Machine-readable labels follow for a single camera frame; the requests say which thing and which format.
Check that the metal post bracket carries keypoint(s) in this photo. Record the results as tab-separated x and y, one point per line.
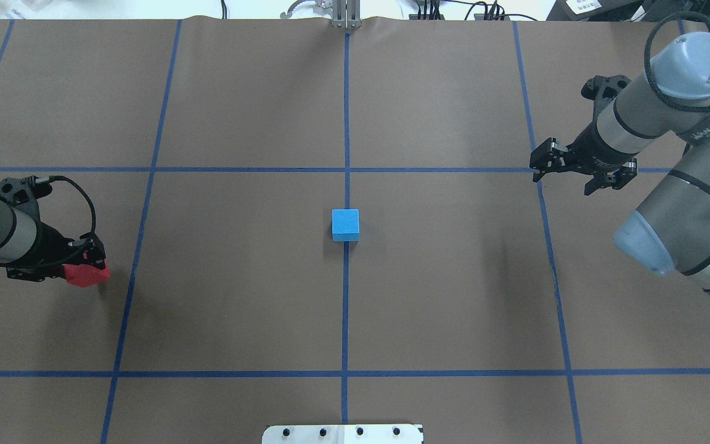
344	15

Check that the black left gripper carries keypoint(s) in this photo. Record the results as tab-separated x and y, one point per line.
50	242

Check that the red cube block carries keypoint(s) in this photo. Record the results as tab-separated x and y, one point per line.
88	269

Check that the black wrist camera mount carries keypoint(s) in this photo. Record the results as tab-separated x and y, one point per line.
23	194
602	90

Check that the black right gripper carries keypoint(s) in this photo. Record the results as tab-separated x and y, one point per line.
590	150

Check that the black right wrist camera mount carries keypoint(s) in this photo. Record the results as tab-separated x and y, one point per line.
602	90

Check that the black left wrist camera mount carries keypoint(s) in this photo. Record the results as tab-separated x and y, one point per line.
23	194

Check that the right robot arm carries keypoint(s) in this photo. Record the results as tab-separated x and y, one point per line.
670	230

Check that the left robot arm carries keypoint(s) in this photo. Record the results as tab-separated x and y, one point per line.
18	230

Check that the blue cube block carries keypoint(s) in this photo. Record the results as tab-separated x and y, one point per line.
345	225

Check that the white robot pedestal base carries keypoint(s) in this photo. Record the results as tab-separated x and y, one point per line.
344	433

